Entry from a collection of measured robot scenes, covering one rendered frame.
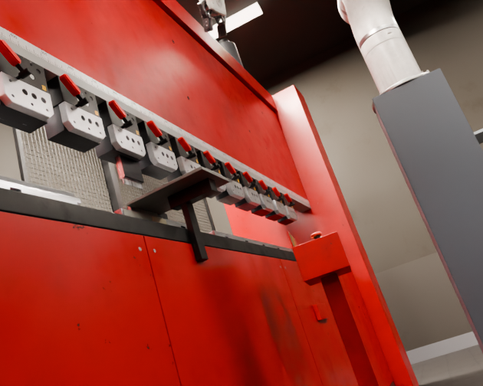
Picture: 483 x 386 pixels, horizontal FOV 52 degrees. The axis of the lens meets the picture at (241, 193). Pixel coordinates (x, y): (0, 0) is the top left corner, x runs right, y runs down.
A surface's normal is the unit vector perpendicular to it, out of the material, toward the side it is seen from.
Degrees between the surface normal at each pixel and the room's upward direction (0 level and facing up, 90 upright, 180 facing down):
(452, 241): 90
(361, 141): 90
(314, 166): 90
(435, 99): 90
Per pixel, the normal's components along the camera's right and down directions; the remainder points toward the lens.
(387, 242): -0.36, -0.20
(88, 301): 0.86, -0.40
